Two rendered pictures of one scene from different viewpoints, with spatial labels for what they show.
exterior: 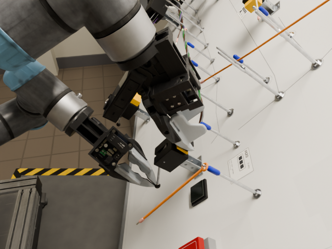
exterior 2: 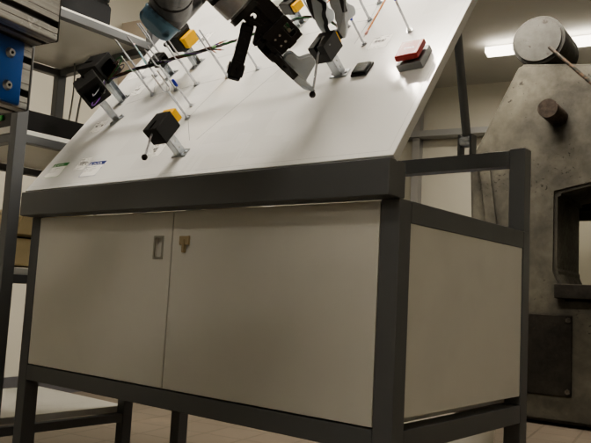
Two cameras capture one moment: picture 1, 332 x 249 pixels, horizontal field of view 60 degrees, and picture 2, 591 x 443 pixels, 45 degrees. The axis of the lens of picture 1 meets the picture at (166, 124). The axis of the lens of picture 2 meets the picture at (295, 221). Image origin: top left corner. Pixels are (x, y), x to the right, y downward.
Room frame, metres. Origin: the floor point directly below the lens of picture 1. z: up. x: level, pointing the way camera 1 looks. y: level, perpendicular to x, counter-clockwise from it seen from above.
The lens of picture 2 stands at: (-0.50, 1.14, 0.62)
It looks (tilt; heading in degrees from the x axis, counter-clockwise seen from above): 6 degrees up; 309
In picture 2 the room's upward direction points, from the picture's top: 3 degrees clockwise
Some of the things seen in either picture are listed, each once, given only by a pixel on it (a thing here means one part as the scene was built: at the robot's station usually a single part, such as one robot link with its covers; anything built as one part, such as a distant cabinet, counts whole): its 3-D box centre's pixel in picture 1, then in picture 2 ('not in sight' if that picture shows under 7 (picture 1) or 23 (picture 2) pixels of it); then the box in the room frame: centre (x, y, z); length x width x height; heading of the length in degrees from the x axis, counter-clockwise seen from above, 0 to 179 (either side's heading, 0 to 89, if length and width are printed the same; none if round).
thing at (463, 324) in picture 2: not in sight; (259, 302); (0.72, -0.23, 0.60); 1.17 x 0.58 x 0.40; 0
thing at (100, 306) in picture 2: not in sight; (97, 294); (1.00, 0.07, 0.60); 0.55 x 0.02 x 0.39; 0
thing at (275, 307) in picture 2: not in sight; (261, 304); (0.45, 0.07, 0.60); 0.55 x 0.03 x 0.39; 0
